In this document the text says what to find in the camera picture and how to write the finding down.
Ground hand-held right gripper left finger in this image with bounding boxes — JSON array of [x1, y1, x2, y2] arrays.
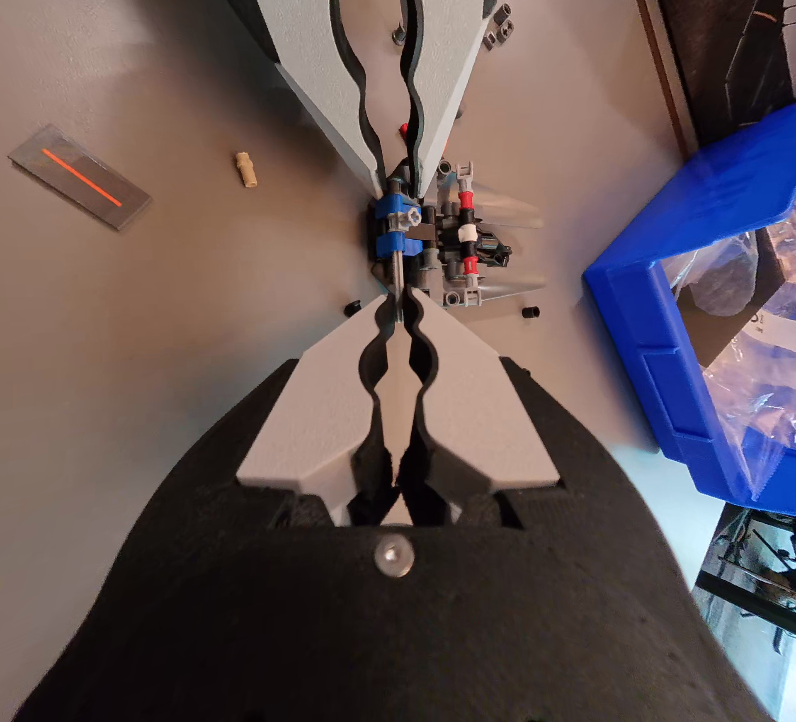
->
[[236, 293, 400, 527]]

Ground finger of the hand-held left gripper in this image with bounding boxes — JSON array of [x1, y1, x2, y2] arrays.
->
[[379, 0, 493, 198], [227, 0, 388, 198]]

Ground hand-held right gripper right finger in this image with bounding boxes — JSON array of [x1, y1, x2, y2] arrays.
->
[[398, 287, 561, 527]]

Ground dark grey lego wing assembly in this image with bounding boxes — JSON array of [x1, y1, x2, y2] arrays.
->
[[370, 157, 548, 325]]

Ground group of black lego pins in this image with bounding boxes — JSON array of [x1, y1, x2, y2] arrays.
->
[[343, 298, 541, 321]]

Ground lego set box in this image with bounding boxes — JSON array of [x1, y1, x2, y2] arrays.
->
[[650, 0, 796, 146]]

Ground blue storage bin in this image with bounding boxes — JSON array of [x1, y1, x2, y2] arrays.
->
[[582, 106, 796, 518]]

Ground grey tile with orange stripe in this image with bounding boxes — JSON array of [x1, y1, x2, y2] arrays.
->
[[7, 124, 154, 233]]

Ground clear plastic bags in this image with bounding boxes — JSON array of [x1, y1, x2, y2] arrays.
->
[[659, 218, 796, 499]]

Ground black metal frame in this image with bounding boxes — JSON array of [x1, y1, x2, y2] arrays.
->
[[693, 504, 796, 656]]

